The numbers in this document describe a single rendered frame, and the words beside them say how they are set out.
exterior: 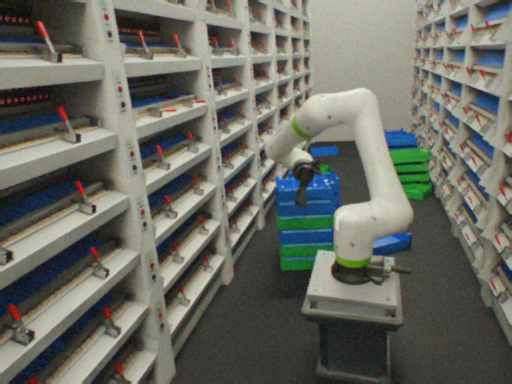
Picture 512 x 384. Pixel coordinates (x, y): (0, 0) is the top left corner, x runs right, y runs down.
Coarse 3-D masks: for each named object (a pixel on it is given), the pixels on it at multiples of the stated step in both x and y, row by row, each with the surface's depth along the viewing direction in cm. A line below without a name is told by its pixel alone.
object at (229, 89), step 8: (216, 72) 237; (216, 80) 233; (224, 80) 243; (232, 80) 246; (240, 80) 245; (216, 88) 209; (224, 88) 222; (232, 88) 235; (240, 88) 229; (248, 88) 245; (216, 96) 202; (224, 96) 205; (232, 96) 214; (240, 96) 229; (216, 104) 193; (224, 104) 205
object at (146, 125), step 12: (180, 84) 181; (204, 96) 180; (180, 108) 162; (192, 108) 166; (204, 108) 179; (144, 120) 135; (156, 120) 138; (168, 120) 147; (180, 120) 158; (144, 132) 132
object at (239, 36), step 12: (216, 0) 234; (240, 0) 231; (228, 36) 239; (240, 36) 237; (228, 72) 245; (240, 72) 243; (252, 72) 250; (252, 84) 250; (240, 108) 250; (252, 108) 250; (252, 132) 253; (252, 168) 261; (252, 192) 266; (264, 216) 279
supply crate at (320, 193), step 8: (328, 176) 220; (280, 184) 225; (288, 184) 224; (296, 184) 224; (312, 184) 223; (320, 184) 223; (328, 184) 221; (280, 192) 205; (288, 192) 205; (312, 192) 204; (320, 192) 204; (328, 192) 204; (280, 200) 207; (288, 200) 206
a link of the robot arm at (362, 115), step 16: (352, 96) 140; (368, 96) 141; (352, 112) 139; (368, 112) 140; (352, 128) 144; (368, 128) 140; (368, 144) 140; (384, 144) 141; (368, 160) 141; (384, 160) 139; (368, 176) 142; (384, 176) 138; (384, 192) 138; (400, 192) 138; (384, 208) 134; (400, 208) 136; (400, 224) 135
